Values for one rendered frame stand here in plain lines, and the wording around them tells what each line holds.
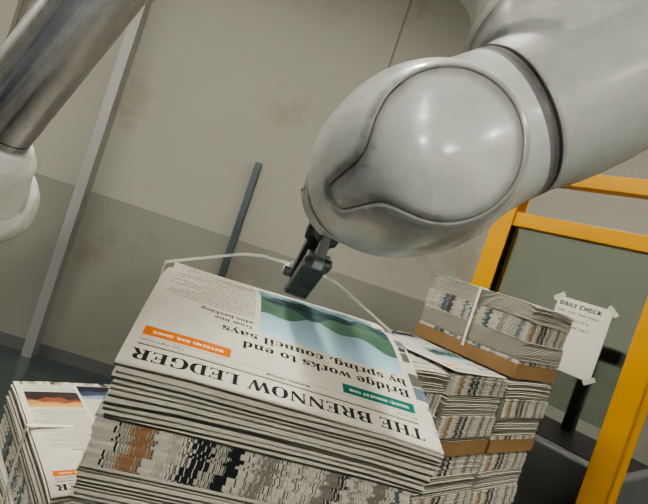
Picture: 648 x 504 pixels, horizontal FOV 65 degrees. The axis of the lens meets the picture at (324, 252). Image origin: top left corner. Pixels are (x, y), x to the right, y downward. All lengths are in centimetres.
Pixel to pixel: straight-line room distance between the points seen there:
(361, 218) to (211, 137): 316
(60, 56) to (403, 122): 62
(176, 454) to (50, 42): 55
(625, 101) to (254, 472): 39
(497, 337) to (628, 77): 134
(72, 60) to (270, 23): 283
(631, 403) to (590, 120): 175
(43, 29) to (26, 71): 6
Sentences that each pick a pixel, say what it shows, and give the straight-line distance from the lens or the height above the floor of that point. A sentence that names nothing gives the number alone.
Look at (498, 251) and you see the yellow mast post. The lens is 228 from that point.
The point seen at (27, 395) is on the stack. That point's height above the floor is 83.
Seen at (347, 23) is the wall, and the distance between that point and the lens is 360.
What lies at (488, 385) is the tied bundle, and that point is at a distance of 149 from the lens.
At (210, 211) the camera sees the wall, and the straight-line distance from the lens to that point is 336.
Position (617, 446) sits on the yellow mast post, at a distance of 205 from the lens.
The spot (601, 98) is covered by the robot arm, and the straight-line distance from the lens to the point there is 33.
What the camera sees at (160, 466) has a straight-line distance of 48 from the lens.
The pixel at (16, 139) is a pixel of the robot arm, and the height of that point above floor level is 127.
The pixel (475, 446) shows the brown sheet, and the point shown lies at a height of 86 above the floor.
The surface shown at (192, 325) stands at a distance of 47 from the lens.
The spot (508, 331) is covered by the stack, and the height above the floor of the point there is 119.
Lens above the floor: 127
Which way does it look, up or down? 1 degrees down
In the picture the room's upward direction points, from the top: 19 degrees clockwise
